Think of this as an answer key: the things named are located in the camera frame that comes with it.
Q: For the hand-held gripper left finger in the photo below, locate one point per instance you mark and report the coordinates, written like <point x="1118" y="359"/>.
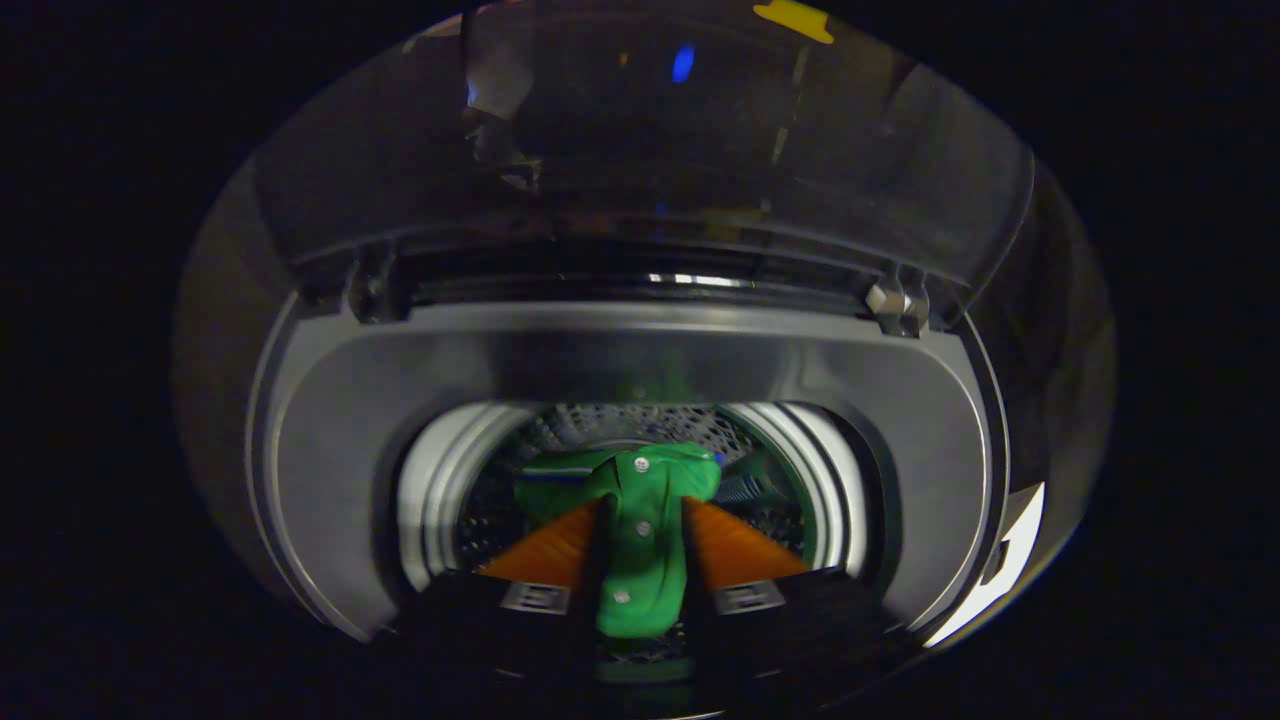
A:
<point x="592" y="570"/>

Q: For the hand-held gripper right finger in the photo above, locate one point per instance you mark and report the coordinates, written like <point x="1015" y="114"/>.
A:
<point x="695" y="580"/>

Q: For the green polo shirt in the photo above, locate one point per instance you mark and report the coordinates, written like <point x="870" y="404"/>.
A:
<point x="640" y="520"/>

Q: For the dark washing machine lid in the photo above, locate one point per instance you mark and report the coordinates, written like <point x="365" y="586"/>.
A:
<point x="640" y="150"/>

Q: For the white black patterned board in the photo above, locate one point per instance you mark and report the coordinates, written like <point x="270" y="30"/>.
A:
<point x="1000" y="570"/>

